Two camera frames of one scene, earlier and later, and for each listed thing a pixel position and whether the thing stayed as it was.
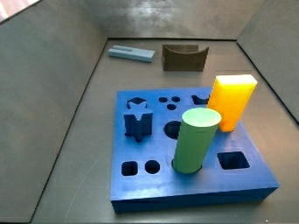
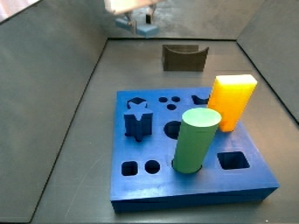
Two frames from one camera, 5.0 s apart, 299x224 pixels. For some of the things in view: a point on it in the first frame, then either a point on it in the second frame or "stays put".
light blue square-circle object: [133, 53] to [145, 30]
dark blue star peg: [138, 119] stays put
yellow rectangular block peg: [230, 94] stays put
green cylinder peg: [201, 123] stays put
